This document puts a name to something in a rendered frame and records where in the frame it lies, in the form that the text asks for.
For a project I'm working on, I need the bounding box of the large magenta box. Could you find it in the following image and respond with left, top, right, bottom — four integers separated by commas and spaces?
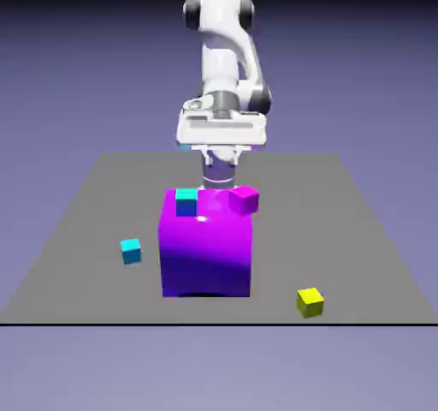
157, 187, 255, 299

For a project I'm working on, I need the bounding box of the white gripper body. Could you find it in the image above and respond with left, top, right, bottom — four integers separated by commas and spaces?
175, 108, 269, 152

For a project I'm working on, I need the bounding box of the small magenta cube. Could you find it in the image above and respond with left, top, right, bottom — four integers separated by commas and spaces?
228, 184, 260, 214

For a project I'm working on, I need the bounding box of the small cyan cube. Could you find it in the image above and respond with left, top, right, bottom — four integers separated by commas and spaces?
175, 188, 200, 217
119, 238, 143, 265

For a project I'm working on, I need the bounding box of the small yellow cube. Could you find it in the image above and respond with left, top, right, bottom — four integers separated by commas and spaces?
295, 287, 326, 319

